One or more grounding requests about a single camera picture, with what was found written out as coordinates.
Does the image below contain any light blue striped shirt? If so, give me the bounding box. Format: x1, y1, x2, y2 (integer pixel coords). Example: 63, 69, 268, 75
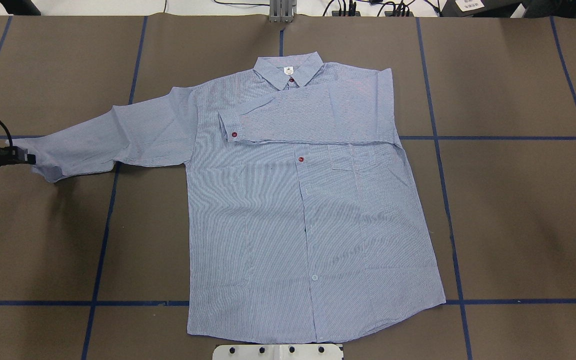
14, 52, 446, 344

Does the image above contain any black box with label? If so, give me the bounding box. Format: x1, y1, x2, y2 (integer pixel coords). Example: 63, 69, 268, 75
440, 0, 522, 18

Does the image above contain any aluminium frame post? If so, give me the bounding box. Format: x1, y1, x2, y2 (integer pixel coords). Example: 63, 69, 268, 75
269, 0, 297, 23

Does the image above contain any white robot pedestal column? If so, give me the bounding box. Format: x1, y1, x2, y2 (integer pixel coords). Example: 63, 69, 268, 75
212, 343, 345, 360

